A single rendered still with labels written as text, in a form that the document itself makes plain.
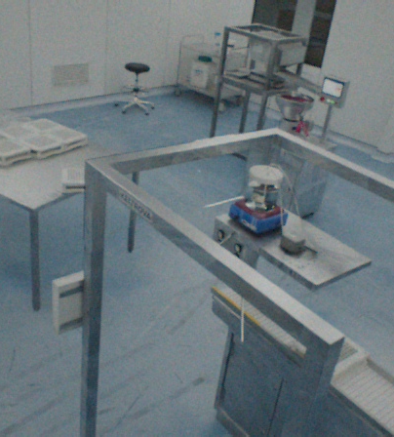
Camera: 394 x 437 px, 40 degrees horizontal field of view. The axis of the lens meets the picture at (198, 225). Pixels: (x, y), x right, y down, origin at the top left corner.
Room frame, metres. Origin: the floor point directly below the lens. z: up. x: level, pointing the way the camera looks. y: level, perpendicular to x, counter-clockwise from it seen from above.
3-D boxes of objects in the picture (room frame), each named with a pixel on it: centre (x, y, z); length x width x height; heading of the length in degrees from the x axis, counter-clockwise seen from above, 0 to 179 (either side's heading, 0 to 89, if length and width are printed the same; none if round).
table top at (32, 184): (3.69, 1.40, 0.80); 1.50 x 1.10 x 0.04; 62
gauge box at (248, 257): (2.19, -0.18, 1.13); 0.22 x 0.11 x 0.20; 43
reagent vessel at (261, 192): (2.24, -0.27, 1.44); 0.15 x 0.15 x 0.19
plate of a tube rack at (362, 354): (1.87, -0.65, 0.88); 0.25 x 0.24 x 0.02; 132
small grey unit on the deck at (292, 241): (2.06, -0.41, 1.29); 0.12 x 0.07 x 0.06; 43
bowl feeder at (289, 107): (5.02, -0.78, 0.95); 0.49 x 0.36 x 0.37; 51
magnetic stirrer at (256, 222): (2.24, -0.26, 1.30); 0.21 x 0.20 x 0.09; 133
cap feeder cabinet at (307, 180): (4.95, -0.78, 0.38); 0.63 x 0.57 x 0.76; 51
